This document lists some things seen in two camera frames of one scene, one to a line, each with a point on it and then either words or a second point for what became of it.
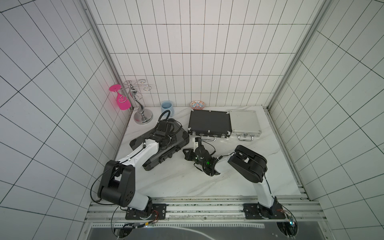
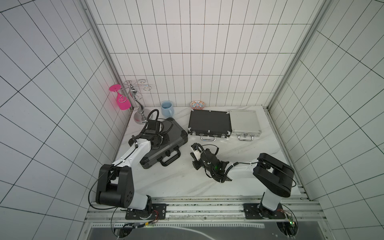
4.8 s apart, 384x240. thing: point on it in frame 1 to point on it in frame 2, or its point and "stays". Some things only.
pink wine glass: x=123 y=102 stays
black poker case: x=209 y=123 stays
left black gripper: x=173 y=140 to x=167 y=140
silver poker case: x=244 y=124 stays
